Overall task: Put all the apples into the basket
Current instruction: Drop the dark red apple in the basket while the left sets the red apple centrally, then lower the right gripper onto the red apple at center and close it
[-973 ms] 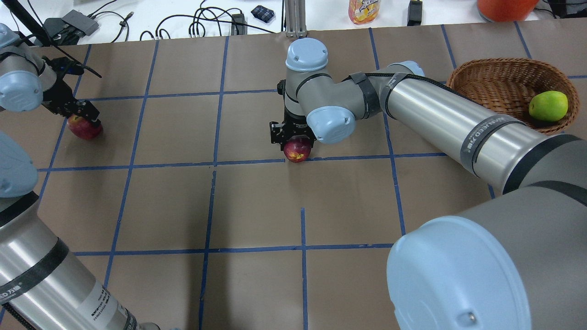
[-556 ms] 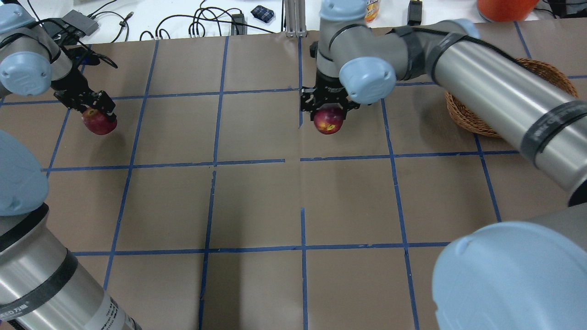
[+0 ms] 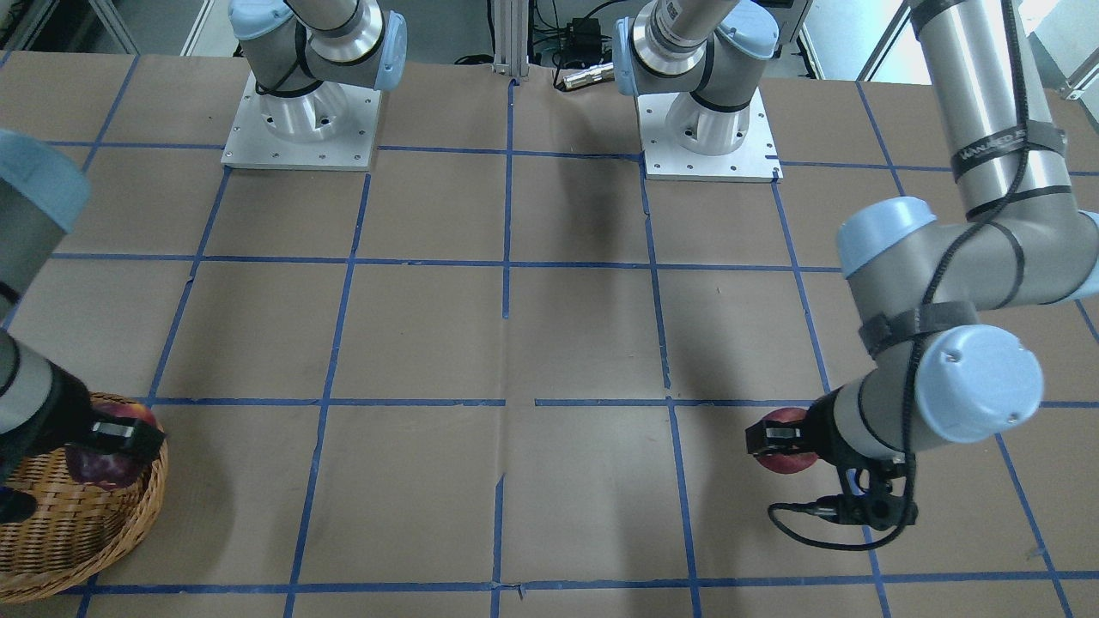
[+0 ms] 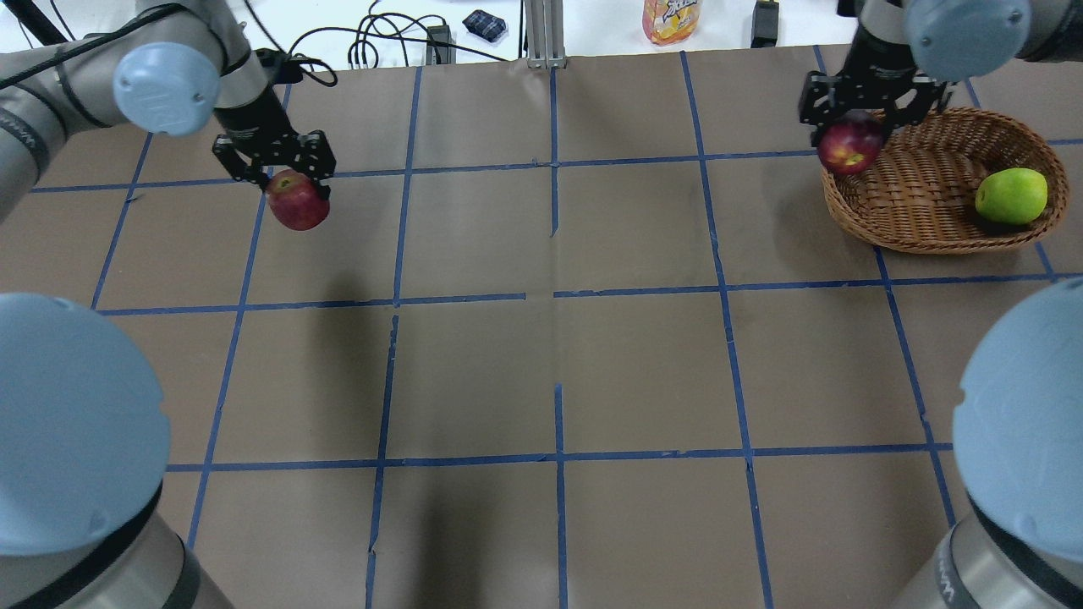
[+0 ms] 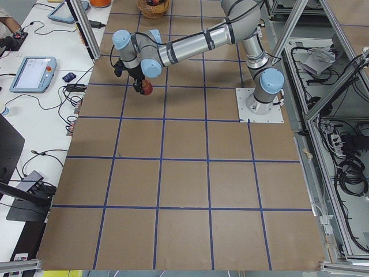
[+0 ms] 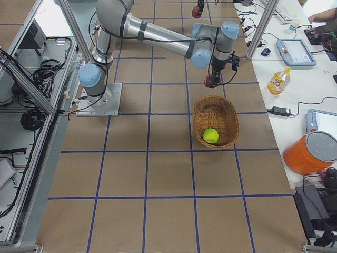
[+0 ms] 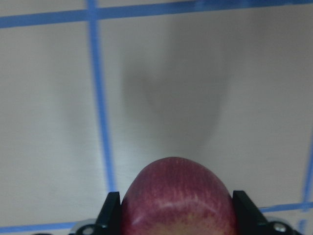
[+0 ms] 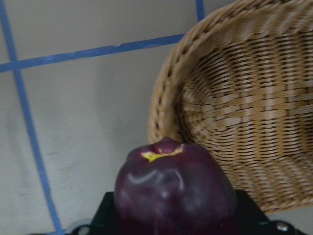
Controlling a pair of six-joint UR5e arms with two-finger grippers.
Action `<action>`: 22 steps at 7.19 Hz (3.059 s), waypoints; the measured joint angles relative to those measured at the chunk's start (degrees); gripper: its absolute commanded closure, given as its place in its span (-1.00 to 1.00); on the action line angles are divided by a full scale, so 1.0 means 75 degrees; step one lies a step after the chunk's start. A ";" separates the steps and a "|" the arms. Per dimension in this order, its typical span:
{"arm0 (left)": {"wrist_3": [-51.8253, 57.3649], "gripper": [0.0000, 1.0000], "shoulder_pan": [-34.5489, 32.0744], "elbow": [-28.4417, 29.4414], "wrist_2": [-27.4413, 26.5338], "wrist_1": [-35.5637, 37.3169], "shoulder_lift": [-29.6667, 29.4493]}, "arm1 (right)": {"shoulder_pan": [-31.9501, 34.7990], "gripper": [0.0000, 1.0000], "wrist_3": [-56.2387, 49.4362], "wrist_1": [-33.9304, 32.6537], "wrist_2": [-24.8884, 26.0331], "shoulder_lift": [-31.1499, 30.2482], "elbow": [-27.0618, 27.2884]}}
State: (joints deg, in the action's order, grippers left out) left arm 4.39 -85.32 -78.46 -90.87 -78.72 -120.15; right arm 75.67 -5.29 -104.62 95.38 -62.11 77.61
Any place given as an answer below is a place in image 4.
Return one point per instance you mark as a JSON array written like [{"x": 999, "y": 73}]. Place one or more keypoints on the dark red apple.
[{"x": 852, "y": 143}]

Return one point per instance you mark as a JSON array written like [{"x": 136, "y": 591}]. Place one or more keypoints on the green apple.
[{"x": 1014, "y": 196}]

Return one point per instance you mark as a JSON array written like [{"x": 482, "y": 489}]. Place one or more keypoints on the woven wicker basket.
[{"x": 919, "y": 196}]

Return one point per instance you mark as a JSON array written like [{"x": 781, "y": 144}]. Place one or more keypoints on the black power adapter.
[{"x": 765, "y": 24}]

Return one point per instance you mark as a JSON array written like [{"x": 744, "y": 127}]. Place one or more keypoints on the aluminium frame post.
[{"x": 544, "y": 34}]

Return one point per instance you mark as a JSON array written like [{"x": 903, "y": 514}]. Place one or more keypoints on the red yellow apple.
[{"x": 296, "y": 201}]

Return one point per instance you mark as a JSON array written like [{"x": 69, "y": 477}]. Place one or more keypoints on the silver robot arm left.
[{"x": 84, "y": 441}]

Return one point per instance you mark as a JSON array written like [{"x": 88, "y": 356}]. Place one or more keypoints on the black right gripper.
[{"x": 877, "y": 61}]

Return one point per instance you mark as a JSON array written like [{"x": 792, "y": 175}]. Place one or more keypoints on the orange juice bottle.
[{"x": 669, "y": 22}]

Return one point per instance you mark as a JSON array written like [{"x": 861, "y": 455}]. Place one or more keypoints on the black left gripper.
[{"x": 254, "y": 114}]

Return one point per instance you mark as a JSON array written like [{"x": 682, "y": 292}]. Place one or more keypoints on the dark blue computer mouse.
[{"x": 484, "y": 25}]

